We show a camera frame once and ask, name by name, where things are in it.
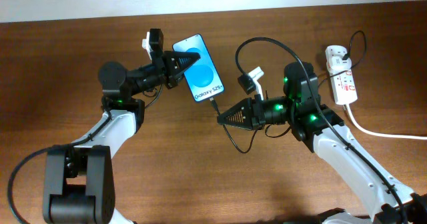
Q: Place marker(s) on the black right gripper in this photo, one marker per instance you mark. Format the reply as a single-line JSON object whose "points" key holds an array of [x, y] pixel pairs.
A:
{"points": [[254, 113]]}

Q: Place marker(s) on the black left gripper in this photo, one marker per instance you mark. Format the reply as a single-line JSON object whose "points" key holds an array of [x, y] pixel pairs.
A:
{"points": [[171, 57]]}

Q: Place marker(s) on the blue Galaxy smartphone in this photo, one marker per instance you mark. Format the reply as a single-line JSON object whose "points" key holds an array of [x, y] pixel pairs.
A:
{"points": [[202, 77]]}

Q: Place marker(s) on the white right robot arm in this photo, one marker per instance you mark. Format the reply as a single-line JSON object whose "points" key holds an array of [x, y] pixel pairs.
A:
{"points": [[324, 133]]}

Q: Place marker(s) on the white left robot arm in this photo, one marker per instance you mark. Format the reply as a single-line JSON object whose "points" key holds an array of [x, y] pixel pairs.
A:
{"points": [[79, 185]]}

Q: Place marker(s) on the white USB charger adapter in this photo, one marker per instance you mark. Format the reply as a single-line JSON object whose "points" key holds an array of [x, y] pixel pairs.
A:
{"points": [[336, 64]]}

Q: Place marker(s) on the white power strip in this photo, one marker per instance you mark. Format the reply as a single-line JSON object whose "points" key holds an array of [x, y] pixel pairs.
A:
{"points": [[342, 83]]}

